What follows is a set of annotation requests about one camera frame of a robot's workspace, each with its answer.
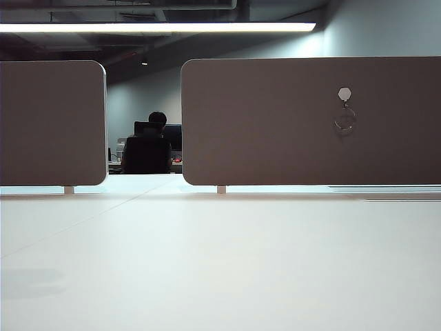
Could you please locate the black office chair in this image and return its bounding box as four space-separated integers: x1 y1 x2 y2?
121 121 173 174

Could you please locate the long ceiling light strip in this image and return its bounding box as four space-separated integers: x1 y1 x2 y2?
0 21 318 34

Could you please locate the white adhesive wall hook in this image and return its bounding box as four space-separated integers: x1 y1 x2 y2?
338 86 353 108

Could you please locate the black computer monitor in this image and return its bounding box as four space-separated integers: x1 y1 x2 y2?
164 124 183 152

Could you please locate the brown desk divider panel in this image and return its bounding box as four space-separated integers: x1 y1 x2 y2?
0 60 108 188
180 56 441 186

